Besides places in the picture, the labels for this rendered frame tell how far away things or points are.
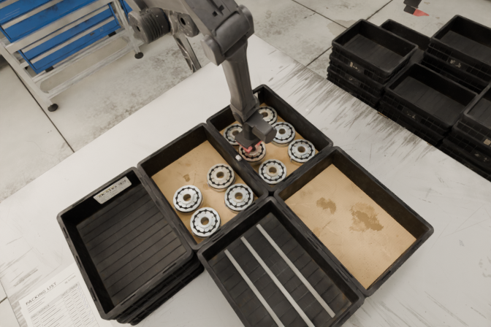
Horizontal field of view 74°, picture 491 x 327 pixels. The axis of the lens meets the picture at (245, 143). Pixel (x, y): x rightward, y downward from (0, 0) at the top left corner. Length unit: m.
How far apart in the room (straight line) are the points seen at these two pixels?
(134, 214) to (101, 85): 1.92
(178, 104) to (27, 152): 1.52
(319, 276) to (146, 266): 0.56
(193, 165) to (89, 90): 1.89
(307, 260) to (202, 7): 0.81
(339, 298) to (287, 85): 1.00
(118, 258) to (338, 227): 0.74
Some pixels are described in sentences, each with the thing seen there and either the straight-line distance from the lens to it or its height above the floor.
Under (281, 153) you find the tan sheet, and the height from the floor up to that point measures 0.83.
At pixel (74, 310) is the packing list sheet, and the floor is 0.70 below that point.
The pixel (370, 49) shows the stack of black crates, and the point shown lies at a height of 0.49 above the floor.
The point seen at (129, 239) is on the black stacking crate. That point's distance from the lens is 1.23.
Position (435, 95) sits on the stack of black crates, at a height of 0.38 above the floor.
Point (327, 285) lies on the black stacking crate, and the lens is 1.11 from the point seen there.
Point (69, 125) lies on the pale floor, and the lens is 2.87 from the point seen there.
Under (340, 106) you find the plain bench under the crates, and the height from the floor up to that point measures 0.70.
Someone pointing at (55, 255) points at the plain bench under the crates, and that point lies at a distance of 1.50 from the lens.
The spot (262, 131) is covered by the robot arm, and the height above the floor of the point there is 1.10.
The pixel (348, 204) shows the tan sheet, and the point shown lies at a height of 0.83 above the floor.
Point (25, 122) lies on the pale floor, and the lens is 3.11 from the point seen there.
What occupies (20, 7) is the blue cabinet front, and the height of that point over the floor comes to 0.77.
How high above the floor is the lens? 1.91
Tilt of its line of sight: 56 degrees down
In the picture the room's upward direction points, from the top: 8 degrees counter-clockwise
